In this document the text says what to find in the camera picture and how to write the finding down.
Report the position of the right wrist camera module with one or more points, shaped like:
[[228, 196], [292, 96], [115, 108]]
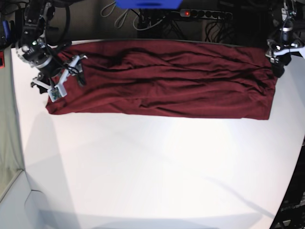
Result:
[[56, 93]]

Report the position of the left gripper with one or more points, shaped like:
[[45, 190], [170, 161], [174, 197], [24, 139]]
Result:
[[281, 46]]

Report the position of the dark red t-shirt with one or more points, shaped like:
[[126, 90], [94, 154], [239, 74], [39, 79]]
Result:
[[169, 78]]

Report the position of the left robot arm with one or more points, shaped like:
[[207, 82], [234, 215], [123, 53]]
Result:
[[290, 19]]

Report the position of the blue box at top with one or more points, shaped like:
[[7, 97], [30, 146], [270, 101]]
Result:
[[148, 4]]

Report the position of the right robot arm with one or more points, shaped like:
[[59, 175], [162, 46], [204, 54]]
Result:
[[34, 48]]

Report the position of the blue bottle left edge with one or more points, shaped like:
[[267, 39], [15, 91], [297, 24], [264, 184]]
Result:
[[6, 28]]

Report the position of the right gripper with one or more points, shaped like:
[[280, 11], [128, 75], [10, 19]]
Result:
[[45, 77]]

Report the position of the black power strip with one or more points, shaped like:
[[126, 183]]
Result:
[[206, 14]]

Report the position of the red black device left edge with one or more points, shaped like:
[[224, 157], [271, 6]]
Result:
[[2, 61]]

